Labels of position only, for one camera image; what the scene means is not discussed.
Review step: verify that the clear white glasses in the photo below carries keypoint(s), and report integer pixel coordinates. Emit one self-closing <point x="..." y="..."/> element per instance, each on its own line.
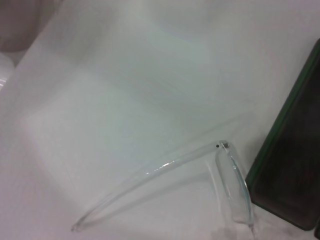
<point x="230" y="180"/>

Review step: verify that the green glasses case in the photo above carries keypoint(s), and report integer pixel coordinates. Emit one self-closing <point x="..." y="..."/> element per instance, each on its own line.
<point x="290" y="155"/>

